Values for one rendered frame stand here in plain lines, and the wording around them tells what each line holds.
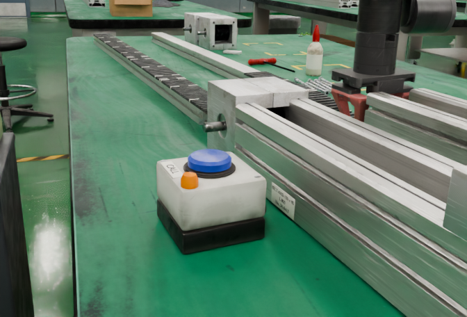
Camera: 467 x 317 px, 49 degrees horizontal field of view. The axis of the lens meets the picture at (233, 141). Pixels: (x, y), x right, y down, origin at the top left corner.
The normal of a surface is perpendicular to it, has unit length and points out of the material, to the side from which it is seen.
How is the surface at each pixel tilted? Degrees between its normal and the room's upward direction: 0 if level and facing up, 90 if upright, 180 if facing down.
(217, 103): 90
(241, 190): 90
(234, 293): 0
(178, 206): 90
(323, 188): 90
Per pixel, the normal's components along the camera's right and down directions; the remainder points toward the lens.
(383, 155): -0.91, 0.11
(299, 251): 0.03, -0.95
